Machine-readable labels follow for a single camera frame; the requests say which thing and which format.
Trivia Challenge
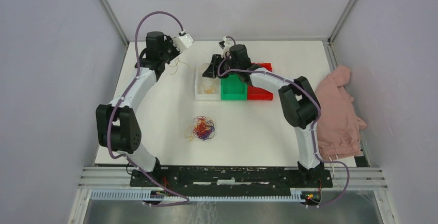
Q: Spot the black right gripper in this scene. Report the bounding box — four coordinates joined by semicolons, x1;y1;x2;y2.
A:
203;54;240;78

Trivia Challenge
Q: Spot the coloured cable bundle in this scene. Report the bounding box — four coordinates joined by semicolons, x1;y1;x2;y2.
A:
184;115;217;142

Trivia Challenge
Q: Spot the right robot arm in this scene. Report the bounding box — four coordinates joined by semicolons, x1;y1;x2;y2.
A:
202;41;324;187

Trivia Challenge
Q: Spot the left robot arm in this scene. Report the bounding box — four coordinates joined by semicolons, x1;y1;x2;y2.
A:
96;31;185;186

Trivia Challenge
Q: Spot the clear plastic bin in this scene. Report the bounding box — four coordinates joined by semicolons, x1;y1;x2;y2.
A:
194;63;221;101

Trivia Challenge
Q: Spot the green plastic bin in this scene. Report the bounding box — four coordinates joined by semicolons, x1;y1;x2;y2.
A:
221;75;247;101

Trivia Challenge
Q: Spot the red plastic bin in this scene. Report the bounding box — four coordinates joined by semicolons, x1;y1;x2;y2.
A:
246;62;274;101

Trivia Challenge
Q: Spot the pink cloth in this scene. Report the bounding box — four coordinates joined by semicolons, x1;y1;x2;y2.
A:
316;66;367;161

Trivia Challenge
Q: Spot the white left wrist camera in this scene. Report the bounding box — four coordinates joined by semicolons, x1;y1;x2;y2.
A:
172;33;194;53

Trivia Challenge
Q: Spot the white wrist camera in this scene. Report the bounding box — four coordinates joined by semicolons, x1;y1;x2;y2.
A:
172;33;194;53
218;36;235;58

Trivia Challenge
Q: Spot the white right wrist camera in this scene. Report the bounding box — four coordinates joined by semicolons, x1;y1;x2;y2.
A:
218;36;235;58

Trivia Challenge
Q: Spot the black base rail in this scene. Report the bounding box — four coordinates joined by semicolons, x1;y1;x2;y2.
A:
130;165;333;197

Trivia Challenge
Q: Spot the white slotted cable duct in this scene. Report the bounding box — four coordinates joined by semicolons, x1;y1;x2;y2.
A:
89;189;309;203

